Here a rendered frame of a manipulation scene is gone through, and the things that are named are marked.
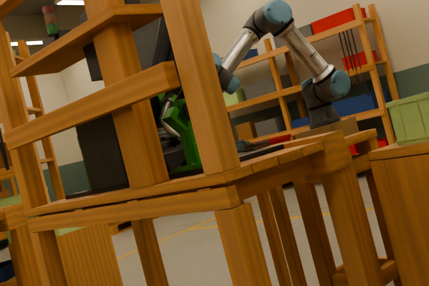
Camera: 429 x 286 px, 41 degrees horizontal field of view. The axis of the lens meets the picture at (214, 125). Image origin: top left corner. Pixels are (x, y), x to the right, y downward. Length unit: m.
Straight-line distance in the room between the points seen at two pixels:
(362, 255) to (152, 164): 0.89
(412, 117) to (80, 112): 1.27
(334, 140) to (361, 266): 0.50
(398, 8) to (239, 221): 6.40
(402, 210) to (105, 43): 1.29
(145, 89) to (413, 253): 1.18
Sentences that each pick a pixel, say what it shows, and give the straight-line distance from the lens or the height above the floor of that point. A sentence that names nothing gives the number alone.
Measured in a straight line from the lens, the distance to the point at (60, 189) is 5.39.
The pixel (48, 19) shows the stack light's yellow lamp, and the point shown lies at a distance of 2.60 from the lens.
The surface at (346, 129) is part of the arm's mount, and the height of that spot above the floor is 0.88.
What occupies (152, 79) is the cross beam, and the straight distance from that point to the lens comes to 1.92.
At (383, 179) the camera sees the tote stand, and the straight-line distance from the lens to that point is 2.30.
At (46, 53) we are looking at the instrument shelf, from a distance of 2.51.
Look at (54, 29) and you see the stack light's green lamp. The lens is 2.59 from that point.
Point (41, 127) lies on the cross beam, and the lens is 2.62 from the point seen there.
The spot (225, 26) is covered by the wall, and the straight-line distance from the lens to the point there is 9.58.
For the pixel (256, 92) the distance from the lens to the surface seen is 8.58.
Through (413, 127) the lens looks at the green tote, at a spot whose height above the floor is 0.85.
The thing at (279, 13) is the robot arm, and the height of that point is 1.44.
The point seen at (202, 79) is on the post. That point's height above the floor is 1.18.
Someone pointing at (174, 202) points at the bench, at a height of 0.81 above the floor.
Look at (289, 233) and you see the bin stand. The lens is 2.81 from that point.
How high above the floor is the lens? 0.99
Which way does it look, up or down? 1 degrees up
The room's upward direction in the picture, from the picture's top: 14 degrees counter-clockwise
